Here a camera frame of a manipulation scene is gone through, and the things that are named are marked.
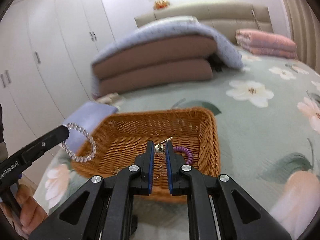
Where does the purple spiral hair tie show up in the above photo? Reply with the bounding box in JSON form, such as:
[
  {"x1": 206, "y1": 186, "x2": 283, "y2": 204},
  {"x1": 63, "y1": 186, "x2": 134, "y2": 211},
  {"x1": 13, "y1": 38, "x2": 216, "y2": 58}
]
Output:
[{"x1": 172, "y1": 146, "x2": 194, "y2": 166}]

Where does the clear crystal bead bracelet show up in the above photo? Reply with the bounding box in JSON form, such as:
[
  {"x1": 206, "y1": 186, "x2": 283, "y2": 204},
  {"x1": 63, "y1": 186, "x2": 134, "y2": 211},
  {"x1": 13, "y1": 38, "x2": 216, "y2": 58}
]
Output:
[{"x1": 61, "y1": 122, "x2": 97, "y2": 163}]

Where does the silver pendant necklace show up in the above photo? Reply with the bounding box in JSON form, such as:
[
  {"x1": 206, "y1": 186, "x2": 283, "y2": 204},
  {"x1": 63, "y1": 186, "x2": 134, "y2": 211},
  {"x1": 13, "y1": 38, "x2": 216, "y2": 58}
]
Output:
[{"x1": 153, "y1": 136, "x2": 174, "y2": 181}]

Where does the person's left hand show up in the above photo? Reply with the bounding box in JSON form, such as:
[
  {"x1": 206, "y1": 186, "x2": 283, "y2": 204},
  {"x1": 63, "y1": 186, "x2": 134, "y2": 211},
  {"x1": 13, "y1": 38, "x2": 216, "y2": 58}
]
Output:
[{"x1": 1, "y1": 184, "x2": 48, "y2": 239}]

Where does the brown wicker basket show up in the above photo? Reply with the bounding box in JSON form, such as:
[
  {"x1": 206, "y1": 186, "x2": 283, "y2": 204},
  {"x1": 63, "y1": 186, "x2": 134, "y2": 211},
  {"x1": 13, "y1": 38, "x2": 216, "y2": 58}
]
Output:
[{"x1": 72, "y1": 107, "x2": 220, "y2": 203}]

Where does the blue grey book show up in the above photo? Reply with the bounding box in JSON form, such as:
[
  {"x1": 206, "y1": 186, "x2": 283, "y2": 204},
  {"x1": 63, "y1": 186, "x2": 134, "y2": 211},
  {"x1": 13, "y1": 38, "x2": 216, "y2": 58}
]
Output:
[{"x1": 63, "y1": 101, "x2": 118, "y2": 153}]

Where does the floral green bedspread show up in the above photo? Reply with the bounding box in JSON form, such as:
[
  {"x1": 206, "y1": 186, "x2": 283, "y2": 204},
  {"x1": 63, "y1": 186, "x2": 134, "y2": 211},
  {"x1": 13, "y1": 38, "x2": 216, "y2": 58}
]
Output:
[{"x1": 32, "y1": 47, "x2": 320, "y2": 240}]

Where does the white wardrobe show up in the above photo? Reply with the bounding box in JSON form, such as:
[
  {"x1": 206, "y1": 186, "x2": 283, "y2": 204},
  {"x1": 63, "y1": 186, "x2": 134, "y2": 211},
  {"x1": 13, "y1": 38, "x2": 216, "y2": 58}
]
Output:
[{"x1": 0, "y1": 0, "x2": 117, "y2": 188}]

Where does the folded brown quilt stack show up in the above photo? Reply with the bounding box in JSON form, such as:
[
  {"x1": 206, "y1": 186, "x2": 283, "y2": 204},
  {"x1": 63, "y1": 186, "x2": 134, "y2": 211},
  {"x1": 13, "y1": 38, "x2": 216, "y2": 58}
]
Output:
[{"x1": 92, "y1": 35, "x2": 217, "y2": 98}]

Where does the folded pink blanket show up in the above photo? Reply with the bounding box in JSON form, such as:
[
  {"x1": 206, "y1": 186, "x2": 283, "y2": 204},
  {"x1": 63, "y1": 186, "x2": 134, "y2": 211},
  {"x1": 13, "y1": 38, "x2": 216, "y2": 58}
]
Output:
[{"x1": 235, "y1": 29, "x2": 298, "y2": 59}]

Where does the grey blue patterned blanket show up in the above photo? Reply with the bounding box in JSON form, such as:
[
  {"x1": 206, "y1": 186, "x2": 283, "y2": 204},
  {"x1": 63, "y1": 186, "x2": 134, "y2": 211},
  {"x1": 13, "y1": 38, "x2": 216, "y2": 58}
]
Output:
[{"x1": 90, "y1": 16, "x2": 245, "y2": 98}]

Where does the beige upholstered headboard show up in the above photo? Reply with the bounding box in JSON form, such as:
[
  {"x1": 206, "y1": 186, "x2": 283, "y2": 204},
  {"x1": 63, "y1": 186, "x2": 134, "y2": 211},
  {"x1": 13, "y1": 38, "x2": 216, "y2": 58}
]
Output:
[{"x1": 135, "y1": 1, "x2": 273, "y2": 33}]

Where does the beige pleated curtain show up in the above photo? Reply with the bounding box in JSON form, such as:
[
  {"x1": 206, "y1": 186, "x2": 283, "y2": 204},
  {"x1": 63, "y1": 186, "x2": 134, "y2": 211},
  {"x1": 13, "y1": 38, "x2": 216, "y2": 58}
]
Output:
[{"x1": 283, "y1": 0, "x2": 319, "y2": 73}]

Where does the orange plush toy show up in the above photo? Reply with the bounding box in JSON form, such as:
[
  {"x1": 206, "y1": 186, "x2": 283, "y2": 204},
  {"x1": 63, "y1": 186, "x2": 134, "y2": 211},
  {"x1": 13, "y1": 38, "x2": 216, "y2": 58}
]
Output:
[{"x1": 153, "y1": 0, "x2": 170, "y2": 10}]

